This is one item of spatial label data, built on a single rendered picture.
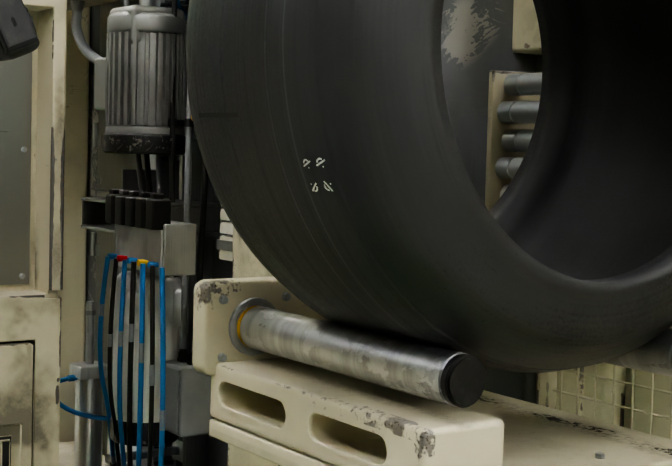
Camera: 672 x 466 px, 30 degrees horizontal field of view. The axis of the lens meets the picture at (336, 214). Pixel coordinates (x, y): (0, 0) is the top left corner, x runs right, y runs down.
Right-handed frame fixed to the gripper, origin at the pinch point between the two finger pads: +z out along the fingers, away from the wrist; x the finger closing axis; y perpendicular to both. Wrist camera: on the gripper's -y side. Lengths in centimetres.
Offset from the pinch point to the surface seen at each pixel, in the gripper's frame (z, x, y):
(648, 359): 52, -6, -27
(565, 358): 37.8, -9.2, -26.6
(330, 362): 24.3, 7.2, -30.1
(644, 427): 91, 27, -39
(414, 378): 24.1, -5.6, -29.4
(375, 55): 12.1, -11.2, -4.4
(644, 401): 90, 27, -36
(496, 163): 69, 38, -6
